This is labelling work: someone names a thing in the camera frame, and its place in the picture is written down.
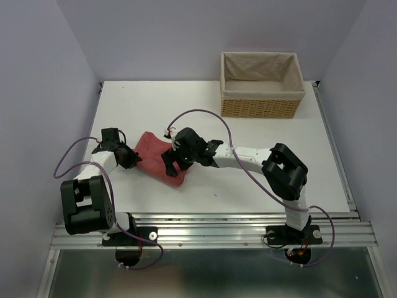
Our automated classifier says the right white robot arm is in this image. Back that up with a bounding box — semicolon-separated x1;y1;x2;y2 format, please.
161;127;323;246

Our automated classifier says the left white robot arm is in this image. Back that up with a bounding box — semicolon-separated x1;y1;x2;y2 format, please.
60;128;142;245

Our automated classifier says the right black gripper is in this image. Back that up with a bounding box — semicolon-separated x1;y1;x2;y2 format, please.
160;143;197;179

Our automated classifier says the red t shirt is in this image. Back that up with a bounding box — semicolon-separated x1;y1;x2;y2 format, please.
135;132;185;187

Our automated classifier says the wicker basket with liner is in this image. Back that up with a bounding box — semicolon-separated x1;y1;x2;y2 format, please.
220;52;306;119

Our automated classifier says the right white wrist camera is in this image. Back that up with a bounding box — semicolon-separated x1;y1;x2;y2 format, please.
164;127;178;150

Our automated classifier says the aluminium mounting rail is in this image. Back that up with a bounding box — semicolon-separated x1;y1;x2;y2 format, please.
51;212;378;250

